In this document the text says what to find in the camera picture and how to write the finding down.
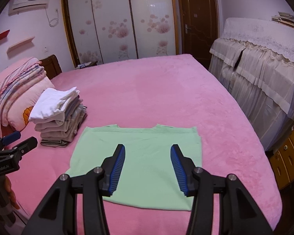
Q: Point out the pink wall shelf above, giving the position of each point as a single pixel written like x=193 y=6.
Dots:
x=19 y=44

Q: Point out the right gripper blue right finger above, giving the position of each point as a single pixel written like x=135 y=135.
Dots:
x=183 y=167

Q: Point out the dark wooden headboard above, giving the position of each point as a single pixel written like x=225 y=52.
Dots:
x=51 y=66

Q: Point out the lace-covered piano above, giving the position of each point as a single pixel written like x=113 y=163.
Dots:
x=254 y=61

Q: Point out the wooden drawer cabinet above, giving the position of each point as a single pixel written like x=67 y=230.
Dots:
x=282 y=162

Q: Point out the white wall air conditioner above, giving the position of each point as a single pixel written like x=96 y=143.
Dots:
x=16 y=6

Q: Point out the person's left hand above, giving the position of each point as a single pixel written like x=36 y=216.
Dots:
x=5 y=186

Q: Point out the dark brown wooden door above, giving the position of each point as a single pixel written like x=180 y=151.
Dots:
x=199 y=28

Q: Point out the stack of folded clothes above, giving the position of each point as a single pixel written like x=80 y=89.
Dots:
x=57 y=116

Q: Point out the stack of books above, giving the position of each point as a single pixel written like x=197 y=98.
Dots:
x=284 y=18

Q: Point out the folded pink quilts pile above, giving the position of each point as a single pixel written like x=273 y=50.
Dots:
x=21 y=85

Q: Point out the light green t-shirt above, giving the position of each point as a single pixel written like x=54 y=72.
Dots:
x=147 y=179

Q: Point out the floral sliding wardrobe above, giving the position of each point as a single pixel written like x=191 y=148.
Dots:
x=105 y=31

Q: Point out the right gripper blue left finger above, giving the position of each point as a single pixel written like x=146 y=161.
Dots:
x=112 y=167

